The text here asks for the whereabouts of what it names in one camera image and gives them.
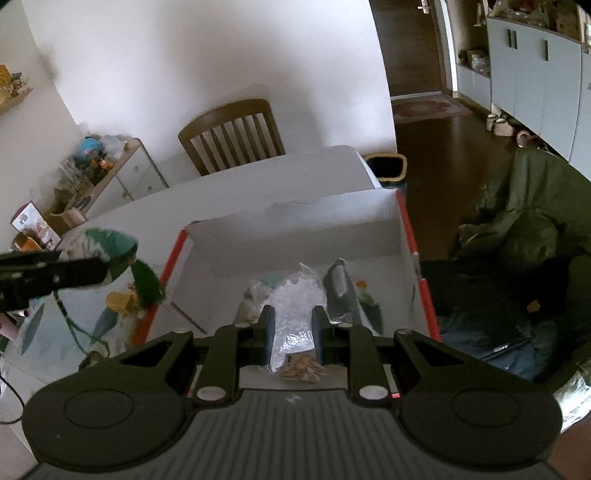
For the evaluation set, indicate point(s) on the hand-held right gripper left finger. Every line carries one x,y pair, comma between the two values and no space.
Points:
268,332

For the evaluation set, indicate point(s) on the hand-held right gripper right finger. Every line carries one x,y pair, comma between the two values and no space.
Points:
318,332

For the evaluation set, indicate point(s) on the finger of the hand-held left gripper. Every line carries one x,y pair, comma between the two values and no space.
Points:
69,274
27,257

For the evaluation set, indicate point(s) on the clear plastic snack bag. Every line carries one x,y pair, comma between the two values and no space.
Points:
295,300

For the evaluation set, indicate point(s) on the green white christmas stocking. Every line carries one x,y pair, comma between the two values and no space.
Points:
111,244

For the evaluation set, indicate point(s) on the dark green plastic packet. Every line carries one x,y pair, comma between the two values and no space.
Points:
341,286

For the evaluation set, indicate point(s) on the small yellow box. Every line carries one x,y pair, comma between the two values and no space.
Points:
121,302

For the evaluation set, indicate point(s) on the red cardboard box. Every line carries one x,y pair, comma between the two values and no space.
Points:
295,230

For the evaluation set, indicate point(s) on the red white card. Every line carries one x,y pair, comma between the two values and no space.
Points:
32,221

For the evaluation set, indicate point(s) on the wooden holder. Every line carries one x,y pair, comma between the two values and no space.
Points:
64,219

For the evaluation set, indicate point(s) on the white side cabinet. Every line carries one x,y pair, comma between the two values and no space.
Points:
138,170

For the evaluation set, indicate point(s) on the black bin with wicker rim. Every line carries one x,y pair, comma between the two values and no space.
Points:
385,170

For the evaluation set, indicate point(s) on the gold ornament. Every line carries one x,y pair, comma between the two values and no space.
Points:
3,78

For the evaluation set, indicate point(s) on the wooden chair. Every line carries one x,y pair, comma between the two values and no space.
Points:
221,113

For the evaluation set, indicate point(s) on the red door mat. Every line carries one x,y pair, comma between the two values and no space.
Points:
425,108

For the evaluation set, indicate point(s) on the light patterned seat cover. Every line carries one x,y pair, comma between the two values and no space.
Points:
572,397

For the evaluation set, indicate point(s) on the beige slipper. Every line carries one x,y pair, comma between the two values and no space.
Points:
504,128
491,122

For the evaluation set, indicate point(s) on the pink slipper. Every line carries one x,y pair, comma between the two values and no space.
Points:
523,138

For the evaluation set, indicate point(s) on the brown wooden door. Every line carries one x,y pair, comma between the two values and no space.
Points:
406,46

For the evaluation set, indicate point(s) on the wooden wall shelf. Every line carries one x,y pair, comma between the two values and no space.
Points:
14,104

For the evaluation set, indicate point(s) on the pale blue wall cabinet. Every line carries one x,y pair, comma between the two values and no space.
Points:
531,78

